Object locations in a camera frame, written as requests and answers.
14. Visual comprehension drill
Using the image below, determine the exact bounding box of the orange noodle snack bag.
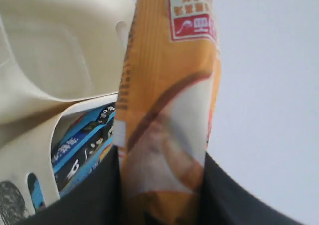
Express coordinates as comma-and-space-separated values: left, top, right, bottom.
113, 0, 220, 225

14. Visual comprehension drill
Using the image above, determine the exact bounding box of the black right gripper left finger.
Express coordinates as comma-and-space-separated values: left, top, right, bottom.
18, 147, 122, 225

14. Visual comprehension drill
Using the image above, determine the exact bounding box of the blue noodle snack bag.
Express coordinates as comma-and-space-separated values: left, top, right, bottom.
27, 102, 118, 208

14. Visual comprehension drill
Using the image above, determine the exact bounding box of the middle cream plastic bin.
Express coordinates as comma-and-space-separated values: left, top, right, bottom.
0, 0, 135, 124

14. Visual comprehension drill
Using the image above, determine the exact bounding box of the cream plastic bin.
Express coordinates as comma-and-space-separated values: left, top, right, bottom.
0, 93, 117, 219
0, 0, 135, 124

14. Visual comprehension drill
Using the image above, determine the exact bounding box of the right cream plastic bin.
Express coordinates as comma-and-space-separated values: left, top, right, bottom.
0, 93, 117, 219

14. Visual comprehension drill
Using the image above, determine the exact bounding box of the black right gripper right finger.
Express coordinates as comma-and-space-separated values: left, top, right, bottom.
197, 153, 299, 225

